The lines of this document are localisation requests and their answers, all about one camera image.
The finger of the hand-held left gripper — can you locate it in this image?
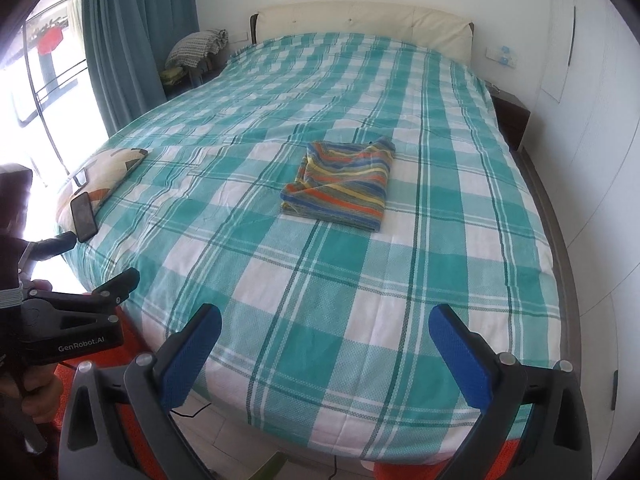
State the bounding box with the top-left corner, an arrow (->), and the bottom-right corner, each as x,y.
87,266 -> 142,307
30,231 -> 77,263

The cream padded headboard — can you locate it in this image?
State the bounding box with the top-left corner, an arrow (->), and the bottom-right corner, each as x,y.
250,4 -> 475,63

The white wall socket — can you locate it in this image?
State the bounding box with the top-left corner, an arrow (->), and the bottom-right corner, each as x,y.
485,46 -> 518,67

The black window railing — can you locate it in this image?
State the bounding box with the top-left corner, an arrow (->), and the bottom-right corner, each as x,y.
10,5 -> 93,161

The person's left hand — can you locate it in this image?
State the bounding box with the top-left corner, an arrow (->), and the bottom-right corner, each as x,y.
0,360 -> 65,428

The orange rug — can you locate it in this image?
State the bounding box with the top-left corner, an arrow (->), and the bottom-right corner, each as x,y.
55,305 -> 533,480

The dark wooden nightstand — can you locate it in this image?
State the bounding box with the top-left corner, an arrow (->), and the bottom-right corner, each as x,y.
490,87 -> 532,153
165,57 -> 226,101

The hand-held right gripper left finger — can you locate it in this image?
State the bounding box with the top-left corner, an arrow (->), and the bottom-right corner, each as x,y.
56,302 -> 223,480

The black smartphone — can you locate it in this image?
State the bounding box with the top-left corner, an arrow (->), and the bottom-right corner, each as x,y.
70,191 -> 99,242

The dark wooden bed frame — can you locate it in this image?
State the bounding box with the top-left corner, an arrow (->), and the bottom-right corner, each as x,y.
515,147 -> 583,366

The black cable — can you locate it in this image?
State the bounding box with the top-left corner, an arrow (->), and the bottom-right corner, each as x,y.
170,400 -> 211,419

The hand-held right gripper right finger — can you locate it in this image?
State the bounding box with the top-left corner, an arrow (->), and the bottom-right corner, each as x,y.
428,302 -> 593,480

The white wardrobe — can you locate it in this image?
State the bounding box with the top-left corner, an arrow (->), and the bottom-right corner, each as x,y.
520,0 -> 640,480

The patterned cushion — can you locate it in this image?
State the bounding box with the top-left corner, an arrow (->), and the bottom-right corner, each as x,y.
57,147 -> 149,213

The green checked bedspread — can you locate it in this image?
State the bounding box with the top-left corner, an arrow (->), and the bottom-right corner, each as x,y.
57,32 -> 563,463

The striped knit sweater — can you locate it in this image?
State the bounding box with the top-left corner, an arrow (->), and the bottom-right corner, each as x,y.
280,137 -> 397,233

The folded patterned blanket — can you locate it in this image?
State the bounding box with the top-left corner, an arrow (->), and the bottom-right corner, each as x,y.
165,28 -> 230,68

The teal curtain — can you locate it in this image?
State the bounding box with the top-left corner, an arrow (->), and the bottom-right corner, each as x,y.
80,0 -> 201,136

